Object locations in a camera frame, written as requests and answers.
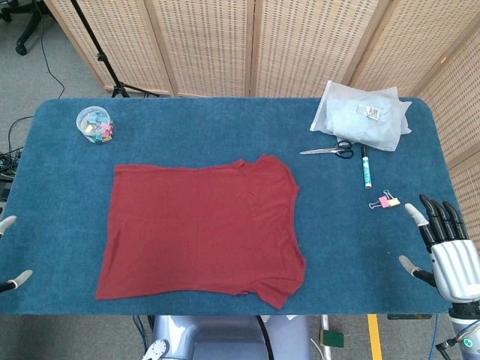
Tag yellow binder clip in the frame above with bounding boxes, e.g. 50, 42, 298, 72
382, 190, 401, 209

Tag blue-grey robot torso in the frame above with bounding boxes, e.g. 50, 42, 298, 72
151, 314, 312, 360

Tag red T-shirt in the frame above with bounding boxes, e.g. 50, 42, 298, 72
95, 152, 308, 311

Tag white marker with black cap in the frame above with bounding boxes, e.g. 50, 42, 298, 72
360, 145, 374, 189

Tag clear jar of binder clips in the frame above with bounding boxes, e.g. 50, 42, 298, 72
76, 106, 116, 145

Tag blue cable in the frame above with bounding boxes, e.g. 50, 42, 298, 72
430, 313, 440, 352
133, 314, 152, 356

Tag black torso cable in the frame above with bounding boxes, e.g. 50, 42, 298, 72
256, 316, 275, 360

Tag yellow floor tape strip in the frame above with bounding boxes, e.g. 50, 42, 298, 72
367, 313, 383, 360

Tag green block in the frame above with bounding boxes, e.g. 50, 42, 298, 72
318, 329, 345, 348

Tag blue carpet table cover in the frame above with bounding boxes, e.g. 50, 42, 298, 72
0, 97, 468, 316

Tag black tripod stand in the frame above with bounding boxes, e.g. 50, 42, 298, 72
69, 0, 161, 99

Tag black office chair base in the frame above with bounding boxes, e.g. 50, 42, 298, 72
0, 0, 48, 56

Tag white metal bracket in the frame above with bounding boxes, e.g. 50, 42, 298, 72
144, 339, 170, 360

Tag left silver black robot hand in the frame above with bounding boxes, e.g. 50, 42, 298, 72
0, 215, 34, 294

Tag thin black floor cable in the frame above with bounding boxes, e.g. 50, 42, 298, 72
39, 18, 67, 99

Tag white plastic bag package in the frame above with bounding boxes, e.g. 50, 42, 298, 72
309, 79, 413, 152

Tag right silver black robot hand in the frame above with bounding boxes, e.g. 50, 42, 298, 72
398, 193, 480, 303

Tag black handled scissors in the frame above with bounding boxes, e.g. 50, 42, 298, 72
298, 139, 355, 159

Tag white pipe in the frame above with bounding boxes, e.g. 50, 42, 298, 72
321, 314, 332, 360

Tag black cable bundle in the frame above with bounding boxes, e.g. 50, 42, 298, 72
0, 115, 35, 177

